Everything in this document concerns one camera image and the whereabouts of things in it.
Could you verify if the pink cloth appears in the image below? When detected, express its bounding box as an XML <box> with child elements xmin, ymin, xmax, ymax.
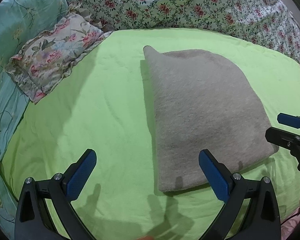
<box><xmin>280</xmin><ymin>215</ymin><xmax>300</xmax><ymax>240</ymax></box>

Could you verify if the beige knit sweater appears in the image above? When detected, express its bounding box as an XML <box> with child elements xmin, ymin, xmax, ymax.
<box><xmin>143</xmin><ymin>45</ymin><xmax>280</xmax><ymax>193</ymax></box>

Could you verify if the rose print quilt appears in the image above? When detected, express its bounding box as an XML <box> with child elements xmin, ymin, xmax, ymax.
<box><xmin>65</xmin><ymin>0</ymin><xmax>300</xmax><ymax>63</ymax></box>

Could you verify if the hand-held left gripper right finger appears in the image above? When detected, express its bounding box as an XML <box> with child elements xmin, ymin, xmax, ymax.
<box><xmin>199</xmin><ymin>149</ymin><xmax>281</xmax><ymax>240</ymax></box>

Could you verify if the teal floral bedding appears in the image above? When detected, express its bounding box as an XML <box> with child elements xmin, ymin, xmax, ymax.
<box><xmin>0</xmin><ymin>0</ymin><xmax>76</xmax><ymax>230</ymax></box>

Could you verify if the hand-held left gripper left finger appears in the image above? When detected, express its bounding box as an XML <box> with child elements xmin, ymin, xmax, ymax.
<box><xmin>14</xmin><ymin>149</ymin><xmax>97</xmax><ymax>240</ymax></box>

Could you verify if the ruffled floral pillow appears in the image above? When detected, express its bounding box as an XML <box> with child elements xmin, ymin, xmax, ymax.
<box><xmin>5</xmin><ymin>13</ymin><xmax>114</xmax><ymax>104</ymax></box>

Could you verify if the green blanket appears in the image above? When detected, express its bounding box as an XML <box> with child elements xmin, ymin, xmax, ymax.
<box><xmin>0</xmin><ymin>29</ymin><xmax>300</xmax><ymax>240</ymax></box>

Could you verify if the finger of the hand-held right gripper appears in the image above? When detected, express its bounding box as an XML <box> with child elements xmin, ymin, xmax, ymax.
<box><xmin>277</xmin><ymin>113</ymin><xmax>300</xmax><ymax>131</ymax></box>
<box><xmin>265</xmin><ymin>127</ymin><xmax>300</xmax><ymax>153</ymax></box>

